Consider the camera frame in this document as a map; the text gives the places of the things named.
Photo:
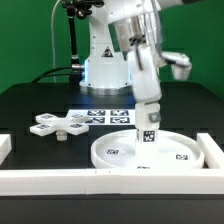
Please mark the white round table top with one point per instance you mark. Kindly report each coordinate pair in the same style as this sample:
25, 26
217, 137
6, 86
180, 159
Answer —
170, 151

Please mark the white fence bar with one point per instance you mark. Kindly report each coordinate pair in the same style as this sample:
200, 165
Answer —
101, 181
213, 155
5, 146

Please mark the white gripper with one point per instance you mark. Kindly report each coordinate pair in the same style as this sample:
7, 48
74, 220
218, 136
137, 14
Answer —
145, 82

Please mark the white fiducial marker sheet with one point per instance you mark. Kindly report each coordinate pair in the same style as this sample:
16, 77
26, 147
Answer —
106, 116

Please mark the white front fence bar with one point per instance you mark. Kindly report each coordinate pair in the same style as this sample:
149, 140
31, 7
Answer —
101, 181

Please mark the white cross-shaped table base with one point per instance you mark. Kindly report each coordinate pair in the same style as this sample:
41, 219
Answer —
62, 126

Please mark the white right fence bar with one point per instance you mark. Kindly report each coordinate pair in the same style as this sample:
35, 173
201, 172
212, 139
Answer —
213, 155

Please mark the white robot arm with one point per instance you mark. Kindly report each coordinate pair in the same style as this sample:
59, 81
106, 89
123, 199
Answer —
125, 53

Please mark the white left fence bar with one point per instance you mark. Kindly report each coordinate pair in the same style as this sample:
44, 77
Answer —
5, 146

